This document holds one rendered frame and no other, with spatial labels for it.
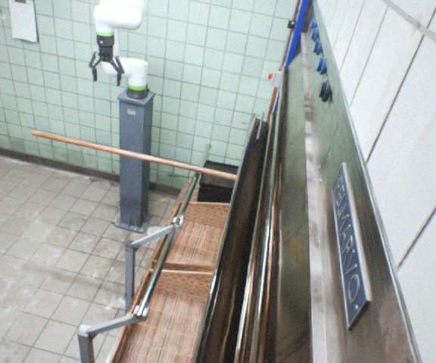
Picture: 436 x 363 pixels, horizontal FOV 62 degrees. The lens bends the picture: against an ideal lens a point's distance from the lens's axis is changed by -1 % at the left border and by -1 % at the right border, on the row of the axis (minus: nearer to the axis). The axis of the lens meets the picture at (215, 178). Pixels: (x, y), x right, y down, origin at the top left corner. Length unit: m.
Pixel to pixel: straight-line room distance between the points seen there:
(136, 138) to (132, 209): 0.69
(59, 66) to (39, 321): 2.02
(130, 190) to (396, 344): 2.85
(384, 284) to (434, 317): 0.07
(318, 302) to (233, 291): 0.63
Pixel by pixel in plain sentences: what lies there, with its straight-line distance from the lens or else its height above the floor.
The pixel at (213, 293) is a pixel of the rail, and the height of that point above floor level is 1.44.
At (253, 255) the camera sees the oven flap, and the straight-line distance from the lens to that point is 1.16.
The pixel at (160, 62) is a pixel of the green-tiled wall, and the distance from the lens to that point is 3.10.
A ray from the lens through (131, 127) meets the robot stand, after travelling 2.74.
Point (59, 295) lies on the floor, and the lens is 2.91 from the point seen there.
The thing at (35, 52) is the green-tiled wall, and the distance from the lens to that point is 3.58.
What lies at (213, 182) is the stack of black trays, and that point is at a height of 0.85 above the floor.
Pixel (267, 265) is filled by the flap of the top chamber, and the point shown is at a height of 1.73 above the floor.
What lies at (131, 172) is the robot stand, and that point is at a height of 0.58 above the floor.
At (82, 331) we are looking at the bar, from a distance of 1.59.
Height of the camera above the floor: 2.30
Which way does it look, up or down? 35 degrees down
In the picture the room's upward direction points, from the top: 10 degrees clockwise
